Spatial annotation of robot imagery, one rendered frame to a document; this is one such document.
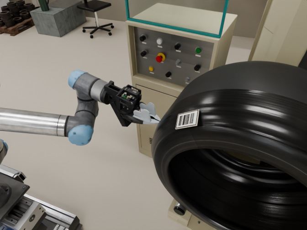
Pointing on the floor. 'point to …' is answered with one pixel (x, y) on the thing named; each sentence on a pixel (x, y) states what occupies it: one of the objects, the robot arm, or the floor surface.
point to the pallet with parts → (16, 17)
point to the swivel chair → (92, 6)
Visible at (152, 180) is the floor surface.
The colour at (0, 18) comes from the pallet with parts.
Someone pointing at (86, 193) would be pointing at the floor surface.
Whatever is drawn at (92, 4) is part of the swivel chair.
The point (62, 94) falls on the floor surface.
